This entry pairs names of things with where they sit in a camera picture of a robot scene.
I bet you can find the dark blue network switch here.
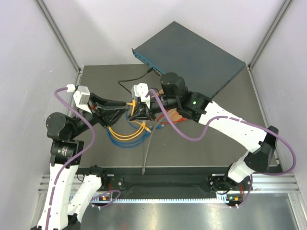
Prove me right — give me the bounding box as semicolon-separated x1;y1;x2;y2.
132;21;246;99

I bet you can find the yellow patch cable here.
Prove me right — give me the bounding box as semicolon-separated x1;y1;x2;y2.
107;100;151;142

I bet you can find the blue patch cable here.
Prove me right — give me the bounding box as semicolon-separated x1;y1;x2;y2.
106;119;165;149

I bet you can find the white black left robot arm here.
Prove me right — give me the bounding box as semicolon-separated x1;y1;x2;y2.
33;89;128;230

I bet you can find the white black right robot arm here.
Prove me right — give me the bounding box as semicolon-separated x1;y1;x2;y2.
129;72;279;190

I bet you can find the black patch cable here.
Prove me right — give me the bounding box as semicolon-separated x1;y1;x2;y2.
118;68;153;95

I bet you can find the aluminium frame rail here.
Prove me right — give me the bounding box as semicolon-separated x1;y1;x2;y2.
37;174;301;204

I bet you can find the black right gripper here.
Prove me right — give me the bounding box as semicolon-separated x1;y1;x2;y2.
128;95;179;123

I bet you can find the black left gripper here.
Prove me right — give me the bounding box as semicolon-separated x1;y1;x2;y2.
70;92;130;138

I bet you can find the red patch cable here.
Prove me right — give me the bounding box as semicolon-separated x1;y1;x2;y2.
157;109;189;125

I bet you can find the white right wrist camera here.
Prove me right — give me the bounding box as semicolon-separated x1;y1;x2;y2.
131;83;151;108

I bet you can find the grey patch cable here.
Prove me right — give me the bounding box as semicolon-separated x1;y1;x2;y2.
142;122;162;174

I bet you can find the wooden base board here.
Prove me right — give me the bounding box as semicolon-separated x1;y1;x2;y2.
167;109;186;123

